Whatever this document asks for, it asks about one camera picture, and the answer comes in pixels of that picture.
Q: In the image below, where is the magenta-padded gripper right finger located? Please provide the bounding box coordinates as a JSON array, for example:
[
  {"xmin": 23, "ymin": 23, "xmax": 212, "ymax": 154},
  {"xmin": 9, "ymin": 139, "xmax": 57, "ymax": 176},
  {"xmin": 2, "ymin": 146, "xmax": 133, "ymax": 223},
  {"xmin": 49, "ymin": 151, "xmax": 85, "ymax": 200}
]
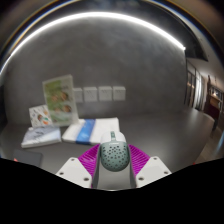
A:
[{"xmin": 127, "ymin": 143, "xmax": 173, "ymax": 189}]

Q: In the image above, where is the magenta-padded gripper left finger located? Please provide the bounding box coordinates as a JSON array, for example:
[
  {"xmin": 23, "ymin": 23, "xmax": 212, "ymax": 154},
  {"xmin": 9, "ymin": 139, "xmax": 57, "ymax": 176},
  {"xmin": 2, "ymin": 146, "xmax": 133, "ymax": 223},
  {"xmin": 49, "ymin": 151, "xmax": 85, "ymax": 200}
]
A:
[{"xmin": 55, "ymin": 143, "xmax": 102, "ymax": 190}]

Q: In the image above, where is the green and white computer mouse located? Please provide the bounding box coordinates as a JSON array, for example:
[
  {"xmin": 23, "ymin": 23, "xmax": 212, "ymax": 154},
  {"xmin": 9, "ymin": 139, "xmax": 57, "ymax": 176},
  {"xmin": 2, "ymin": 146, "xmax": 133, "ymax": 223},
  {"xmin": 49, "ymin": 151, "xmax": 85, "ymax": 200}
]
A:
[{"xmin": 99, "ymin": 130, "xmax": 130, "ymax": 173}]

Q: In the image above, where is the white book with blue stripe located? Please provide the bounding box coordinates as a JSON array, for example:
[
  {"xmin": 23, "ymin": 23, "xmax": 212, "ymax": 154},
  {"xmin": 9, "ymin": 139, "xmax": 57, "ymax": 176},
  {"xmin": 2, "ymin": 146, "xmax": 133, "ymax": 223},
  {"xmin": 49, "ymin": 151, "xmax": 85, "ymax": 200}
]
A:
[{"xmin": 61, "ymin": 116, "xmax": 120, "ymax": 146}]

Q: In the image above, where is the grey patterned book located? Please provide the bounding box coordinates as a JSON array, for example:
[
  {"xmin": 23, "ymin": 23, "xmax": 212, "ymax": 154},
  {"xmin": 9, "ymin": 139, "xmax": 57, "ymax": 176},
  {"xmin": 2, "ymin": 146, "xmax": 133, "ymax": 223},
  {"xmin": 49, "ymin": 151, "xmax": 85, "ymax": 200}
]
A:
[{"xmin": 20, "ymin": 125, "xmax": 63, "ymax": 149}]

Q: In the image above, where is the curved white light strip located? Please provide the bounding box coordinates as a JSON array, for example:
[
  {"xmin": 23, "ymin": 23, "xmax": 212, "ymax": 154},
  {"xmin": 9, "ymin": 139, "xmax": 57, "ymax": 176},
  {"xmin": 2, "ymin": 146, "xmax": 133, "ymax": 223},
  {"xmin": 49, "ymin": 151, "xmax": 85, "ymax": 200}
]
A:
[{"xmin": 0, "ymin": 11, "xmax": 187, "ymax": 78}]

